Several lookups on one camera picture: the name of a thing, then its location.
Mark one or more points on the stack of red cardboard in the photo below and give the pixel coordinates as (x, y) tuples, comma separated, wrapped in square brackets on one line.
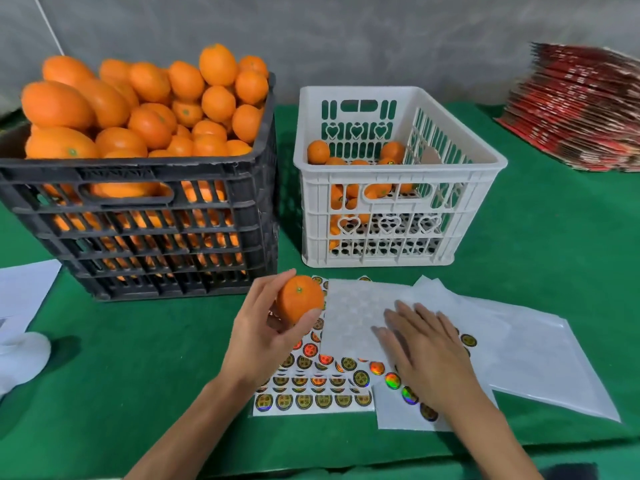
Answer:
[(580, 105)]

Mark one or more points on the person's left hand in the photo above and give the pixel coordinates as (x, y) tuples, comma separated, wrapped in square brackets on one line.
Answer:
[(255, 345)]

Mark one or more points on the heap of labelled oranges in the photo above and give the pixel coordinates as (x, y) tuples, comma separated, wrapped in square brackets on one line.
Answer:
[(318, 152)]

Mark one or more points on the person's right forearm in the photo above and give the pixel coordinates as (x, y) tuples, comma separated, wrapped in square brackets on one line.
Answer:
[(495, 440)]

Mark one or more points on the single orange fruit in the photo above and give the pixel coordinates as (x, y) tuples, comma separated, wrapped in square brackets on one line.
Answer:
[(302, 298)]

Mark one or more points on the white printed paper sheet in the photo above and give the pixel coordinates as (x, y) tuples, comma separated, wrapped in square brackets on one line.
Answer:
[(25, 290)]

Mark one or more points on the black plastic crate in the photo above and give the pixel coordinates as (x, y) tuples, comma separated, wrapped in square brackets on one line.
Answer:
[(250, 180)]

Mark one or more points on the person's left forearm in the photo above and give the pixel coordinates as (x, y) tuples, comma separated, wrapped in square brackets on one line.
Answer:
[(190, 430)]

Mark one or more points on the green felt table cover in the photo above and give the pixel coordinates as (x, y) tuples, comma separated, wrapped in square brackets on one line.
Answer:
[(130, 375)]

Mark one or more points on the white plastic crate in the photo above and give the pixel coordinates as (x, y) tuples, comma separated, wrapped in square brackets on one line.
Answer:
[(350, 92)]

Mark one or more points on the person's right hand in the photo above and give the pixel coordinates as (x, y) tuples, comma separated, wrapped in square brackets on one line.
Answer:
[(430, 360)]

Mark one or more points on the white handheld controller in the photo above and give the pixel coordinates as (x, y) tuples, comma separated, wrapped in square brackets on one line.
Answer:
[(20, 360)]

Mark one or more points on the pile of oranges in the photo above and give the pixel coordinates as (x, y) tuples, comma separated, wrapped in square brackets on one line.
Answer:
[(55, 105)]

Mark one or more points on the white pole with black base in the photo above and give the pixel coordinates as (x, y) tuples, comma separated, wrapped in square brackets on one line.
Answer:
[(48, 25)]

